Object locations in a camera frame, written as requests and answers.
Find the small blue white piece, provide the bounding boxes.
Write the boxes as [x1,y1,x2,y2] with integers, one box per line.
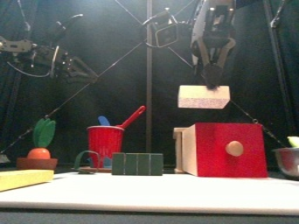
[103,157,115,169]

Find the dark green strip loop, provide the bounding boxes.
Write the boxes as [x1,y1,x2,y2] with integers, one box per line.
[72,150,103,175]

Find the orange toy carrot green leaves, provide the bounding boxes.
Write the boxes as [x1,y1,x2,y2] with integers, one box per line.
[26,117,58,160]

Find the pale green vegetable toy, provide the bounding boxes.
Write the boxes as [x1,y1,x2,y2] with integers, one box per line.
[286,136,299,149]

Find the brown toy plant pot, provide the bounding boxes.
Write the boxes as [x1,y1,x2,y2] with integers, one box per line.
[15,157,60,172]

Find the red ribbed cup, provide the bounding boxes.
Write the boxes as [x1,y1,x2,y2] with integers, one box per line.
[87,125,126,169]

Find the blue toy utensil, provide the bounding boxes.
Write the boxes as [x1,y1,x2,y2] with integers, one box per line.
[98,115,112,127]

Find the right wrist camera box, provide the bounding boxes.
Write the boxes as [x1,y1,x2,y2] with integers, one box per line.
[142,10,182,49]

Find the dark green segmented block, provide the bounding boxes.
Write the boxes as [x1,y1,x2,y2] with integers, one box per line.
[111,151,164,177]

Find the white cutting board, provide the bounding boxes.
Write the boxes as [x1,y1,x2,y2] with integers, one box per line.
[0,171,299,217]

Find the thin diagonal cord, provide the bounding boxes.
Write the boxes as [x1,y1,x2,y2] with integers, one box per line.
[0,0,198,154]
[114,0,287,148]

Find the light wooden box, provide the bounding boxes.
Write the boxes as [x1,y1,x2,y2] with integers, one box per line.
[172,127,196,175]

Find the vertical metal frame pole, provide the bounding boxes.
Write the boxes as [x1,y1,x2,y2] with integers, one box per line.
[144,0,155,153]

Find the small cardboard box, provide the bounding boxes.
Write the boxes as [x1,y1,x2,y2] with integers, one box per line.
[176,84,232,110]

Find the steel bowl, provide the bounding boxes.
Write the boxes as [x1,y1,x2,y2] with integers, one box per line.
[271,146,299,181]

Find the yellow rectangular block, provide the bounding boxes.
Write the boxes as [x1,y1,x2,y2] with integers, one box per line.
[0,168,55,193]

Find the wooden drawer with red front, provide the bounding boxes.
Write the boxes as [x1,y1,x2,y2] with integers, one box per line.
[182,122,270,179]

